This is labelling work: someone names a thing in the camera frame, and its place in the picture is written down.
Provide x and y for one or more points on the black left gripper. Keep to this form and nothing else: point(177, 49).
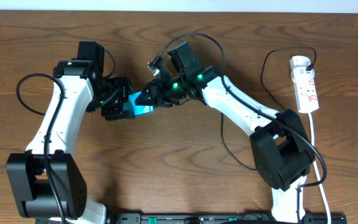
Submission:
point(126, 103)

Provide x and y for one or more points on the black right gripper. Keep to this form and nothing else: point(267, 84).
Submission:
point(157, 96)

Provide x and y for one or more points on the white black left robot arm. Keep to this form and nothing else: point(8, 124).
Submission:
point(46, 183)

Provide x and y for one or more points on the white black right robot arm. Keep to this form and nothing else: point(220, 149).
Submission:
point(278, 140)

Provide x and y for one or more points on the white charger adapter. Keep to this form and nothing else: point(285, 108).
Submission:
point(301, 68)

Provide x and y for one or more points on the white power strip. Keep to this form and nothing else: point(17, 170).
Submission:
point(306, 96)

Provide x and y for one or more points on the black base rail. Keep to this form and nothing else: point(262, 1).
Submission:
point(251, 217)

